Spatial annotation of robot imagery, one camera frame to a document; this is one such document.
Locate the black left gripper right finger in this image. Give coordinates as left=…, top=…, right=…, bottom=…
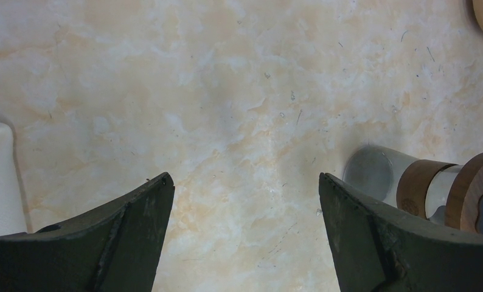
left=319, top=173, right=483, bottom=291

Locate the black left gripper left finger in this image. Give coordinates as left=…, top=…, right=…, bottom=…
left=0, top=172, right=175, bottom=291

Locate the clear glass carafe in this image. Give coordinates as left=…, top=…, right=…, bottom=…
left=343, top=145, right=462, bottom=226

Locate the white cloth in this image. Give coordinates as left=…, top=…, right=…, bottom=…
left=0, top=123, right=27, bottom=236

